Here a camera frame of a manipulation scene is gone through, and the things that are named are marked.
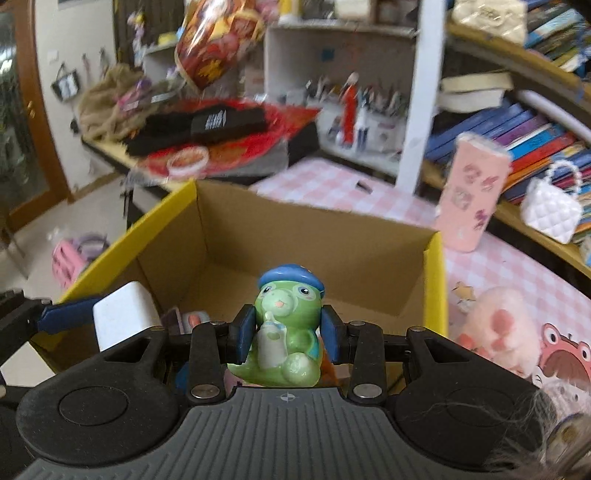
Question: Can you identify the white shelf unit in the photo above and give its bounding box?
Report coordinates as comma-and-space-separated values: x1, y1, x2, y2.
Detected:
262, 0, 446, 186

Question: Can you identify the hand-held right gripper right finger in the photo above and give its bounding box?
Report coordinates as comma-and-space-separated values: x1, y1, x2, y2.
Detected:
321, 305, 491, 403

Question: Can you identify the white long tube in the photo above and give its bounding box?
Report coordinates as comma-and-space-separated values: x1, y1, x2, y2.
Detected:
516, 89, 591, 136

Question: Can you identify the black flat box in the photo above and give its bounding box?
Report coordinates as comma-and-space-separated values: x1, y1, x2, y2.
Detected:
191, 105, 269, 140

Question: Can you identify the pink pig plush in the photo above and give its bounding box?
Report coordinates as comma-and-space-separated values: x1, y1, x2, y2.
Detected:
454, 285, 542, 376

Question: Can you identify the brown furry cloth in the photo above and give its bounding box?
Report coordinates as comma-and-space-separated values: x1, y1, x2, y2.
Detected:
75, 64, 154, 140

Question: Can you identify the red hanging figurine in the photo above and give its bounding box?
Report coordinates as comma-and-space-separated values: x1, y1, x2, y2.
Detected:
340, 71, 362, 145

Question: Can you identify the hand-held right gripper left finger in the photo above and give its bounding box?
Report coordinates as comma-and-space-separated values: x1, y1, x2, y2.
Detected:
91, 305, 256, 403

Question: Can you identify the red orange snack bag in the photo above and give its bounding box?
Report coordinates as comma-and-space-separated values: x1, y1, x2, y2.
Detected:
174, 0, 267, 92

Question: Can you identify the wooden glass door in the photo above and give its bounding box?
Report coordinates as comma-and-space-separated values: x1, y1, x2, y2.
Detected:
0, 8, 75, 234

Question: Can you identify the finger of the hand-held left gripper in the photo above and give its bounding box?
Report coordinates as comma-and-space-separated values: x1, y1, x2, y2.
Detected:
0, 289, 101, 371

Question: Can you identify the pink cartoon cylinder container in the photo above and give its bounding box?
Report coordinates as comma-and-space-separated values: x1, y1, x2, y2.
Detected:
436, 133, 512, 253

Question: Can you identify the green frog toy figure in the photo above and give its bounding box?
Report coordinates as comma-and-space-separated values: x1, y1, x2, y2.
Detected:
226, 263, 327, 389

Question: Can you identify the small hanging frame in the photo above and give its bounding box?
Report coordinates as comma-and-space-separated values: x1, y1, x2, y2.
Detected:
50, 64, 82, 101

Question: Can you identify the row of upper shelf books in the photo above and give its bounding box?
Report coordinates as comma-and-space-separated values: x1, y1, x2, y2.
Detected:
522, 0, 591, 75

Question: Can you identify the group of pen holders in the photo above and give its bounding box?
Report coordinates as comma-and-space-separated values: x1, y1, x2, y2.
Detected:
305, 73, 407, 151

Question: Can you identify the red shiny wrapper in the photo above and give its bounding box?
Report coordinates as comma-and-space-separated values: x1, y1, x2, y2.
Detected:
137, 98, 320, 177

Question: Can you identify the yellow cardboard box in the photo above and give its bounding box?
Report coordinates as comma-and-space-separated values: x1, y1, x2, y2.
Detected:
33, 179, 450, 374

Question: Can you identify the pink backpack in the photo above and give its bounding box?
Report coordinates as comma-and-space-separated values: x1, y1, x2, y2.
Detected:
51, 234, 110, 292

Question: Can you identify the white quilted pearl handbag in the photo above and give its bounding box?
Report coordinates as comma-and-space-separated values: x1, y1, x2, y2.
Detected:
521, 160, 584, 245

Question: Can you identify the row of colourful books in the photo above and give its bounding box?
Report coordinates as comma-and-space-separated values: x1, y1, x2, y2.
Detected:
424, 98, 591, 205

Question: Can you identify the pink printed table mat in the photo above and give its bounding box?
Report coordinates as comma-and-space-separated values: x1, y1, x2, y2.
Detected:
248, 156, 591, 430

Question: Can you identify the wooden bookshelf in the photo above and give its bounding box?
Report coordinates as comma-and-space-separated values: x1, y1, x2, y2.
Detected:
416, 0, 591, 280

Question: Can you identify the cream quilted handbag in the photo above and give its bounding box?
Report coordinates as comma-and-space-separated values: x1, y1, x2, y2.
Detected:
451, 0, 528, 45

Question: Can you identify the fuzzy beige sleeve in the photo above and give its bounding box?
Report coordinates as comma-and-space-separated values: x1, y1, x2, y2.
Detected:
482, 387, 591, 480

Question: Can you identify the thick white-paged book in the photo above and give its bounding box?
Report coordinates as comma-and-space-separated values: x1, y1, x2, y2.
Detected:
440, 71, 515, 94
438, 89, 506, 113

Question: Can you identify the white plug block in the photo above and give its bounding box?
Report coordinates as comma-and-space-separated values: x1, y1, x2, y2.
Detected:
92, 281, 162, 353

